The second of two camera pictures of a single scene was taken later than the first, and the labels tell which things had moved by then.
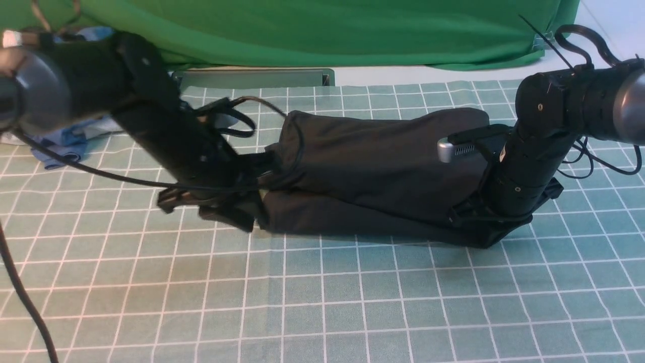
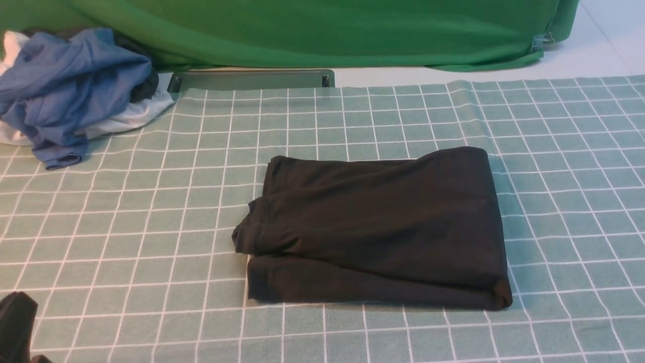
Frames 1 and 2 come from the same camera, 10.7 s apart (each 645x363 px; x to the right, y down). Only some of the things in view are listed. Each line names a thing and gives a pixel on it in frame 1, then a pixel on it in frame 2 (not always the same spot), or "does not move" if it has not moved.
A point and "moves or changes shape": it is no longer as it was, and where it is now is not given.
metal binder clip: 540,43 does not move
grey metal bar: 295,77 does not move
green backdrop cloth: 406,35 does not move
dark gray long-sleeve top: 376,173 moves or changes shape
